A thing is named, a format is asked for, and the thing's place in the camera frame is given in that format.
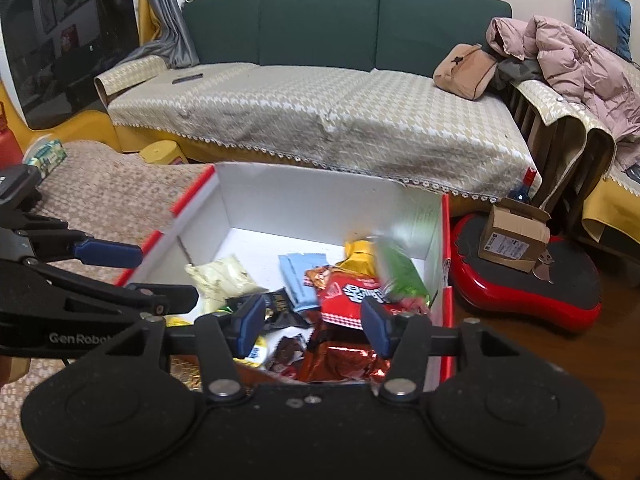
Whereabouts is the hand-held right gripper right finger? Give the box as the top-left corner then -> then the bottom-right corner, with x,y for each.
361,296 -> 494,404

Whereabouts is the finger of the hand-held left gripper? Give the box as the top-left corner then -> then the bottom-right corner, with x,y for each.
0,211 -> 144,270
0,259 -> 200,332

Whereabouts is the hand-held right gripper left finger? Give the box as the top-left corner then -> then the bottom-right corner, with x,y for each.
127,294 -> 269,404

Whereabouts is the yellow cartoon snack packet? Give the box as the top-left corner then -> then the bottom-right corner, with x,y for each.
247,335 -> 269,367

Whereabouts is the light blue snack packet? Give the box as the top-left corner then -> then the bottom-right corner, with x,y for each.
277,252 -> 329,311

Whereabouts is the green snack packet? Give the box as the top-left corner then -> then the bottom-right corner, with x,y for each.
375,237 -> 432,307

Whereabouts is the red cardboard box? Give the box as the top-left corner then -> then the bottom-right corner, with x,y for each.
115,161 -> 457,394

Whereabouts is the tan shoulder bag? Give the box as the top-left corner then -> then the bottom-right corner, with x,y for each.
432,43 -> 499,101

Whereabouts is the black snack packet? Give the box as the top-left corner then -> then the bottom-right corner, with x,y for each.
225,287 -> 311,332

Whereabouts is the brown chocolate packet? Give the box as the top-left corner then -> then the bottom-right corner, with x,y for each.
265,335 -> 308,379

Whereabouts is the red foil snack packet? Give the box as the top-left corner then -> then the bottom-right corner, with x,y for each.
300,325 -> 392,385

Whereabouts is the pale yellow snack packet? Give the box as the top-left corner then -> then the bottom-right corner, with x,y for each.
185,255 -> 269,314

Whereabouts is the beige woven table cloth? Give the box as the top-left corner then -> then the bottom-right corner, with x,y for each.
0,140 -> 217,480

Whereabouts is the yellow orange snack packet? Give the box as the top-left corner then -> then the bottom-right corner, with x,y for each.
342,240 -> 389,281

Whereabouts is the orange foil snack packet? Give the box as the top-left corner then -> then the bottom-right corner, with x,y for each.
304,265 -> 341,291

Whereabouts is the green tissue packet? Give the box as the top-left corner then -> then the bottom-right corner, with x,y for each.
24,139 -> 68,179

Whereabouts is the yellow plastic stool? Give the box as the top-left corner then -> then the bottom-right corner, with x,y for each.
139,141 -> 189,166

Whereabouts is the brown cardboard carton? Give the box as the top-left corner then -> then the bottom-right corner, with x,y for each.
477,197 -> 553,274

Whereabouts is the red and black balance board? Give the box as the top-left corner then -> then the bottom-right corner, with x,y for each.
450,212 -> 604,334

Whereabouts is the blue glass bottle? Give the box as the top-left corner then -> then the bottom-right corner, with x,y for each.
506,167 -> 539,206

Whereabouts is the beige checked sofa cover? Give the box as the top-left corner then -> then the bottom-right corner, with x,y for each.
95,55 -> 532,197

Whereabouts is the black television screen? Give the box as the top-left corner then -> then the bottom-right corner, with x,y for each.
0,0 -> 141,131

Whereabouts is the grey curtain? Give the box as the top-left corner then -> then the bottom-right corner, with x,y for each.
139,0 -> 199,69

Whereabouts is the yellow curtain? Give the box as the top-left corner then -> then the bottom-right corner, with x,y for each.
137,0 -> 162,42

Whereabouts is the yellow chair cloth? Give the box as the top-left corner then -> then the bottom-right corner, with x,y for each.
582,160 -> 640,247

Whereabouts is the beige armrest cover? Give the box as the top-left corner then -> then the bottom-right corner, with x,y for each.
515,80 -> 617,211

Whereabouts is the dark grey garment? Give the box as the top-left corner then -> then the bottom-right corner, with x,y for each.
492,57 -> 544,92

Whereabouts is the green sofa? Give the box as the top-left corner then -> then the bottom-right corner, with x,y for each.
95,0 -> 601,236

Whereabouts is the pink padded jacket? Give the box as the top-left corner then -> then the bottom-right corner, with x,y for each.
486,15 -> 640,171

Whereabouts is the blue cushion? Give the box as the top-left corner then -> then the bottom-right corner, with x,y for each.
570,0 -> 634,62

